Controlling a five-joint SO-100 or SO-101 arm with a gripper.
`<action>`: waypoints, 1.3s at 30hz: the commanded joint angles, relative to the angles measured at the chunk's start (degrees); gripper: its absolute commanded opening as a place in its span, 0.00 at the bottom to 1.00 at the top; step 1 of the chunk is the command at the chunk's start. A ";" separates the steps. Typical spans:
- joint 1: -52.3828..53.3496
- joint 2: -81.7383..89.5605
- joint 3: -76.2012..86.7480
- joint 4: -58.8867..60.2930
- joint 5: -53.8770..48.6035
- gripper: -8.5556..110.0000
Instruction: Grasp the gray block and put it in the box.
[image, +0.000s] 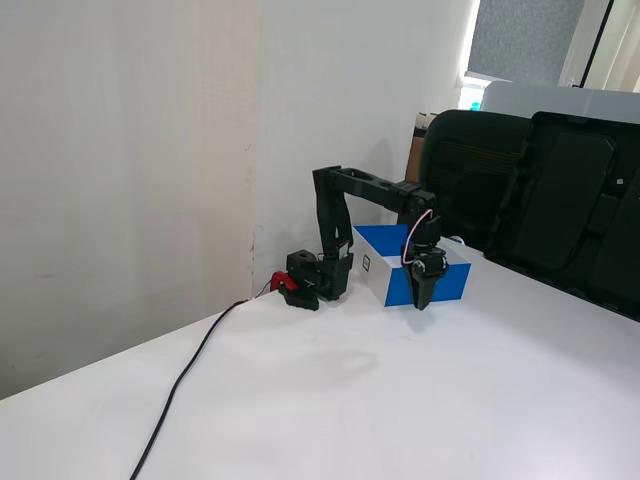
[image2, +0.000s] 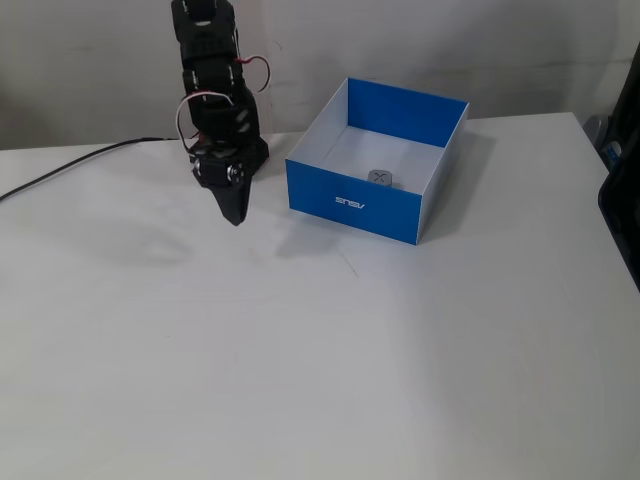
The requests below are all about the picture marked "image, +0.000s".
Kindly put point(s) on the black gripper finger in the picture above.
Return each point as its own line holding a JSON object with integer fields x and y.
{"x": 429, "y": 287}
{"x": 416, "y": 290}

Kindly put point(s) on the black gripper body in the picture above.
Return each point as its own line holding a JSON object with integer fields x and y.
{"x": 426, "y": 272}

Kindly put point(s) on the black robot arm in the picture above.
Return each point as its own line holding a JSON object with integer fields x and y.
{"x": 327, "y": 215}

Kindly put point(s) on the blue and white box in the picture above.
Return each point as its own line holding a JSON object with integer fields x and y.
{"x": 380, "y": 280}

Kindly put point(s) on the brown cardboard box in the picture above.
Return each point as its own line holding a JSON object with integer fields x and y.
{"x": 415, "y": 150}

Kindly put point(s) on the small white round object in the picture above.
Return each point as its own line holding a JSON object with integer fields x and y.
{"x": 459, "y": 240}

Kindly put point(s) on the black mesh office chair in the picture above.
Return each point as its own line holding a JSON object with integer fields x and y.
{"x": 465, "y": 165}

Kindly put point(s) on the red and black table clamp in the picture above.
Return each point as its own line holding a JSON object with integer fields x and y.
{"x": 280, "y": 279}

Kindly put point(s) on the black plastic tray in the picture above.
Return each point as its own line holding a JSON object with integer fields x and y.
{"x": 565, "y": 200}

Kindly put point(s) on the gray window blind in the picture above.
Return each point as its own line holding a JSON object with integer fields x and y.
{"x": 520, "y": 40}

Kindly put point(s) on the black window frame bar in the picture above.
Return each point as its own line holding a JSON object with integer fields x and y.
{"x": 597, "y": 45}

